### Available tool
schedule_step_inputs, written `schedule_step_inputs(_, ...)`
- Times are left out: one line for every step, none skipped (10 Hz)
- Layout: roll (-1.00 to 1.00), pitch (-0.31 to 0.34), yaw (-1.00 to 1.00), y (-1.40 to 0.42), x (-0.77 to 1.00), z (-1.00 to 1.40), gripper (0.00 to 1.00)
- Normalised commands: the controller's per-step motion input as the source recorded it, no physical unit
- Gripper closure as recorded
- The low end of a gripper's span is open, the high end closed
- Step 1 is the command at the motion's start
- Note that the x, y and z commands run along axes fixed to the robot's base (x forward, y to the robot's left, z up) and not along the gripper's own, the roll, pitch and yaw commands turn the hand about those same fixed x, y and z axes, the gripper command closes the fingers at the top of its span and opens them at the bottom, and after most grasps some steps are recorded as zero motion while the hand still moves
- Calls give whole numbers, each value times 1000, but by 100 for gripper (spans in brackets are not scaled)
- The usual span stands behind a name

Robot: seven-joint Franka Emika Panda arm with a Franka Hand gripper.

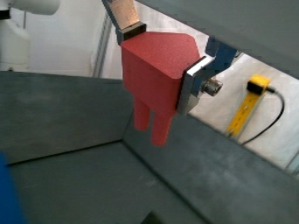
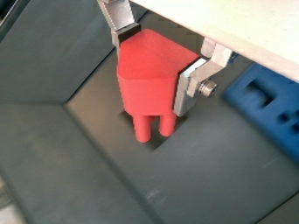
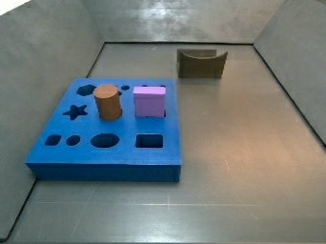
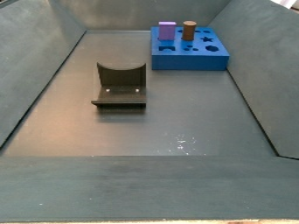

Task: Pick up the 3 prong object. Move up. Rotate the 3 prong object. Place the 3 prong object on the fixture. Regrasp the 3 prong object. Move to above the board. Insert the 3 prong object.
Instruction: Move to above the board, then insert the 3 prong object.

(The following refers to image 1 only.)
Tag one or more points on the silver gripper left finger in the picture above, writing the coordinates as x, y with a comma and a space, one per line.
122, 12

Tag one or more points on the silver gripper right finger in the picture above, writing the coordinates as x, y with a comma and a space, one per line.
199, 79

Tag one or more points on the red three prong object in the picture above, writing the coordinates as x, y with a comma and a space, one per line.
154, 58

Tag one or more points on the blue foam shape block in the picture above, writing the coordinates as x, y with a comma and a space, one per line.
11, 211

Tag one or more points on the yellow sensor bracket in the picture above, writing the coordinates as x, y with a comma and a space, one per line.
257, 88

